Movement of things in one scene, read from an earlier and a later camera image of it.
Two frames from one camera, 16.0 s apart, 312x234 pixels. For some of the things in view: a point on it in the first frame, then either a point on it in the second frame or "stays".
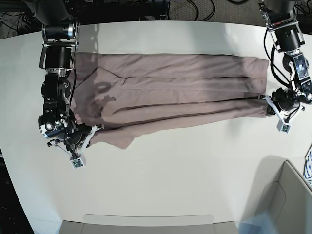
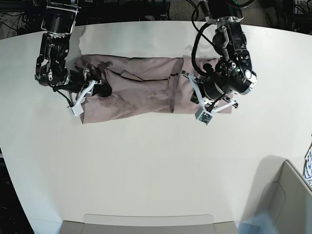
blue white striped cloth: (307, 173) stays
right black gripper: (283, 99) to (213, 88)
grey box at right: (282, 192) stays
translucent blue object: (262, 223) stays
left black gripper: (58, 121) to (78, 80)
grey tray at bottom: (101, 224) stays
